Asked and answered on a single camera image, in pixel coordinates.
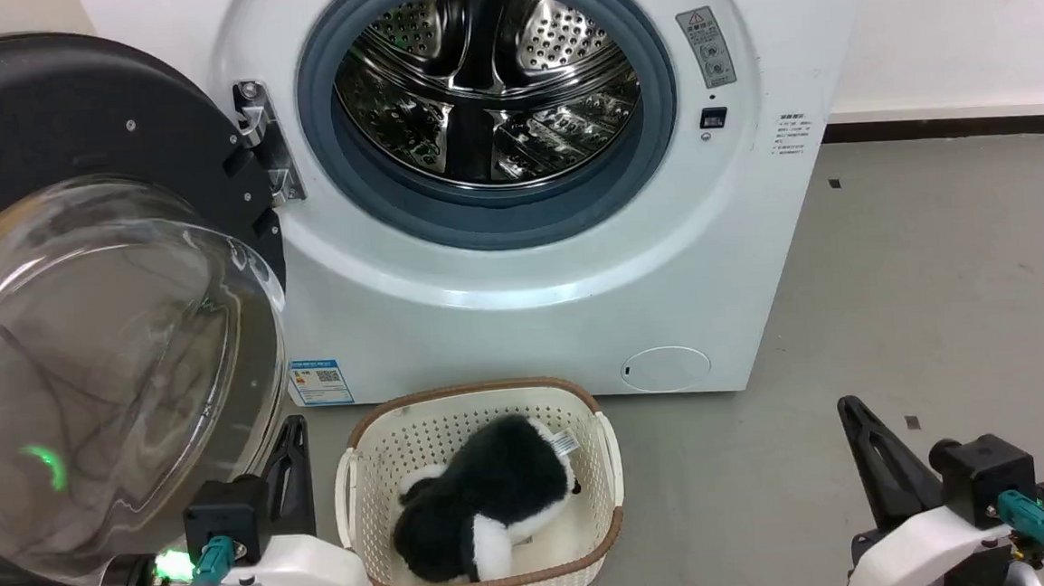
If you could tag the metal door hinge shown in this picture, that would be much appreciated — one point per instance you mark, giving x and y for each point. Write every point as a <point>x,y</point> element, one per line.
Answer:
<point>266,136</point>

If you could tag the blue energy label sticker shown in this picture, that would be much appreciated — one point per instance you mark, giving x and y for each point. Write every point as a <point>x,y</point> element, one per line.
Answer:
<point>319,382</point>

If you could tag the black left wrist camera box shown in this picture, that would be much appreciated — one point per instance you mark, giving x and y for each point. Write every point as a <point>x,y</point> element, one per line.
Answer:
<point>226,519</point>

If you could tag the white laundry basket brown rim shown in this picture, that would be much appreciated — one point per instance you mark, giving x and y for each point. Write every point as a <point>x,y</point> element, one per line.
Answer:
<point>380,483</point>

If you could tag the black round glass washer door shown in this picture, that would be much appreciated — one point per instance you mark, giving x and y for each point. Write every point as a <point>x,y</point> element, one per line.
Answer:
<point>96,292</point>

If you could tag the round drain filter cover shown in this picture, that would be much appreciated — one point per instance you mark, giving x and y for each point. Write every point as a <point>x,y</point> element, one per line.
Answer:
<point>667,368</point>

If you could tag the black door latch slot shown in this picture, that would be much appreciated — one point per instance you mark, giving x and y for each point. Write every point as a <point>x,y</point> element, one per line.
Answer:
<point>713,118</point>

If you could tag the white front-load washing machine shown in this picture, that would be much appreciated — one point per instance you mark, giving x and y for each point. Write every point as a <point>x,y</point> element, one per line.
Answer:
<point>524,320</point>

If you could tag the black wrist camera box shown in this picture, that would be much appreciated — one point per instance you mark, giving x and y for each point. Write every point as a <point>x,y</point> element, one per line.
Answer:
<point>986,473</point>
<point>226,519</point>

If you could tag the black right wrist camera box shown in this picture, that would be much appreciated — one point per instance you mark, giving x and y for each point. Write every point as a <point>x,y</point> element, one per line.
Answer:
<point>986,473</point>

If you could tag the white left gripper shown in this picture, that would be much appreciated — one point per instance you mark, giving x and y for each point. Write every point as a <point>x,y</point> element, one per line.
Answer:
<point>295,583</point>

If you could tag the grey warning sticker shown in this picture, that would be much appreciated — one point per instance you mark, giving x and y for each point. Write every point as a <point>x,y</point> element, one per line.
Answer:
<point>707,46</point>

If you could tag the black and white plush toy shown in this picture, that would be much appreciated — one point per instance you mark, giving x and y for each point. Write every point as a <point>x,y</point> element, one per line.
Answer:
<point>490,503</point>

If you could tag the stainless steel washer drum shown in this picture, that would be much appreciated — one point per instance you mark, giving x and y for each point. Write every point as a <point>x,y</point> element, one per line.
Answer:
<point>486,78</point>

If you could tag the small text sticker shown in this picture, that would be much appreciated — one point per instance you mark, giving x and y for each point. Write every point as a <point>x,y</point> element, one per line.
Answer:
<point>791,133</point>

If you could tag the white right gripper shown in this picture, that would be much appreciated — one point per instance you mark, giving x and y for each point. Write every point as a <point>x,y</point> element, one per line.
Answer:
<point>928,554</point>

